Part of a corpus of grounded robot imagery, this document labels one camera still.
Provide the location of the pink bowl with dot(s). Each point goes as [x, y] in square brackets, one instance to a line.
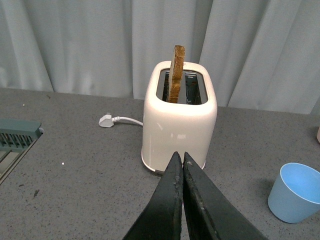
[318, 135]

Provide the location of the grey-white curtain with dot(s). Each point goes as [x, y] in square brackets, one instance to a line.
[260, 54]

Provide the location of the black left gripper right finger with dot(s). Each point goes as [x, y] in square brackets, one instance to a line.
[209, 214]

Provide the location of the toasted bread slice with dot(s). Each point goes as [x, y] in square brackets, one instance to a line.
[176, 73]

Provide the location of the light blue plastic cup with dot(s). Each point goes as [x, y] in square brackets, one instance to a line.
[295, 194]

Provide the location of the green dish drying rack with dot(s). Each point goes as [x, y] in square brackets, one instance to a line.
[16, 139]

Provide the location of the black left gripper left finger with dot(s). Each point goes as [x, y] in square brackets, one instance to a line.
[161, 219]

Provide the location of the white two-slot toaster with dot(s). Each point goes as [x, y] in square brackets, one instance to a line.
[186, 126]

